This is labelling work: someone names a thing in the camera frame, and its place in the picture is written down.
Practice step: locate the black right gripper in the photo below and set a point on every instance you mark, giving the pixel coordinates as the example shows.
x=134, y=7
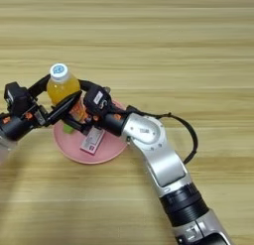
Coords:
x=112, y=121

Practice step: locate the pink round plate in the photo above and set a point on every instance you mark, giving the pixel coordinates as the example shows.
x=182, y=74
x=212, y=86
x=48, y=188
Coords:
x=110, y=148

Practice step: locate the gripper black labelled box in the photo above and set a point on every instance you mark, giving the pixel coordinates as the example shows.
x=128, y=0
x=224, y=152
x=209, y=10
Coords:
x=18, y=97
x=97, y=100

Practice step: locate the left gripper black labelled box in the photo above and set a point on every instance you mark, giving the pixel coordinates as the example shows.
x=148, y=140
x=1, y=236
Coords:
x=18, y=97

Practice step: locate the small red white card box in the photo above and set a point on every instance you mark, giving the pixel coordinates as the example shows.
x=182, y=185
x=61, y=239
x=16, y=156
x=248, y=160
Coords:
x=92, y=141

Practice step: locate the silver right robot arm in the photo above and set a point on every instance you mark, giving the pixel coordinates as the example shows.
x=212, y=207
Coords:
x=162, y=156

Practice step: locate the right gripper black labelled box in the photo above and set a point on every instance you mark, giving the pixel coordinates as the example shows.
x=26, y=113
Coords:
x=97, y=100

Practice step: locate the orange juice bottle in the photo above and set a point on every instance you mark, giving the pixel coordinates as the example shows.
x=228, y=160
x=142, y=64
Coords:
x=61, y=88

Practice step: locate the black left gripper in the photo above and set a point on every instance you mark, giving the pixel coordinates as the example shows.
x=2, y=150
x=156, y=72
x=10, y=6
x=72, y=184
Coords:
x=16, y=126

